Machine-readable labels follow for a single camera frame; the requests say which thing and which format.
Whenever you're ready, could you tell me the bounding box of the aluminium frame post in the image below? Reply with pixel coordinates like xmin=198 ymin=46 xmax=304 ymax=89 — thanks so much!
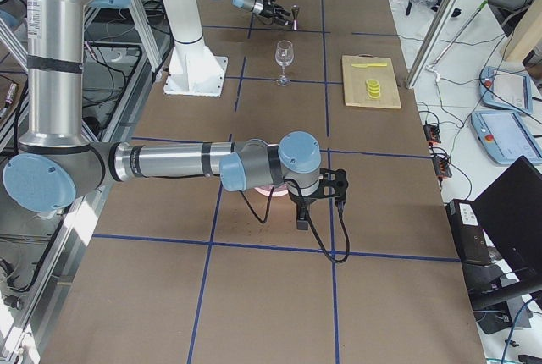
xmin=405 ymin=0 xmax=457 ymax=89

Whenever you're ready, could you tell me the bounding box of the blue teach pendant far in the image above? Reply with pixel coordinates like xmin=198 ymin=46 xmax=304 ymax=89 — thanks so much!
xmin=479 ymin=66 xmax=533 ymax=115

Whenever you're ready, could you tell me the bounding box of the steel cocktail jigger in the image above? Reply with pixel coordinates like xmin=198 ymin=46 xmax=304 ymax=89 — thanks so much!
xmin=290 ymin=5 xmax=300 ymax=30

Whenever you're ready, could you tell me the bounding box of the clear wine glass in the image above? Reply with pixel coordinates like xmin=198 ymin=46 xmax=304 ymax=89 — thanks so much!
xmin=275 ymin=40 xmax=294 ymax=86

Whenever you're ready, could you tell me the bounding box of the blue teach pendant near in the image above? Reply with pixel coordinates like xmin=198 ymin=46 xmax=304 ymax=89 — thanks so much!
xmin=471 ymin=110 xmax=541 ymax=165

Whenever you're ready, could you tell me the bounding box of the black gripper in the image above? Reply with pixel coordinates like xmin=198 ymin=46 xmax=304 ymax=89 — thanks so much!
xmin=289 ymin=168 xmax=348 ymax=230
xmin=257 ymin=0 xmax=290 ymax=25

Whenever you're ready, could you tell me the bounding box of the yellow plastic knife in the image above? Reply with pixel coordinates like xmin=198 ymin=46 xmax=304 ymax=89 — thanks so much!
xmin=351 ymin=62 xmax=388 ymax=69

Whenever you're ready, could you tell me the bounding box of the blue teach pendant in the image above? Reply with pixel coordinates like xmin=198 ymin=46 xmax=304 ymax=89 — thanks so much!
xmin=471 ymin=110 xmax=541 ymax=165
xmin=479 ymin=66 xmax=533 ymax=115

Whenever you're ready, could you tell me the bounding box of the bamboo cutting board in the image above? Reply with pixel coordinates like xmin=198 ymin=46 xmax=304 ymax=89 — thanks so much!
xmin=341 ymin=55 xmax=401 ymax=109

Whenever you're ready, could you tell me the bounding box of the pink bowl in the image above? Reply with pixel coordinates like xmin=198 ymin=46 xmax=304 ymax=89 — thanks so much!
xmin=255 ymin=184 xmax=288 ymax=197

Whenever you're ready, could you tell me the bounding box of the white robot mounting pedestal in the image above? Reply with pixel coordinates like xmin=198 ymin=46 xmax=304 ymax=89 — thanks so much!
xmin=163 ymin=0 xmax=228 ymax=97

